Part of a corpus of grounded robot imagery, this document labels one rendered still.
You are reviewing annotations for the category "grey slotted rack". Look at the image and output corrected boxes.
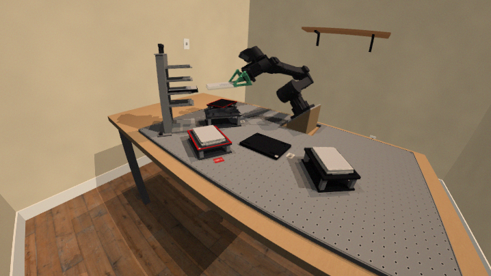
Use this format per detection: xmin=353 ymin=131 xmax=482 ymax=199
xmin=155 ymin=55 xmax=196 ymax=133

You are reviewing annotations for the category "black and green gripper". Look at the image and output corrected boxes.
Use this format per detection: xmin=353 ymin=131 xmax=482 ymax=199
xmin=229 ymin=67 xmax=262 ymax=87

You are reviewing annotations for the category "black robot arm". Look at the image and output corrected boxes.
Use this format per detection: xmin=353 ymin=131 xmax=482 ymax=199
xmin=239 ymin=46 xmax=315 ymax=119

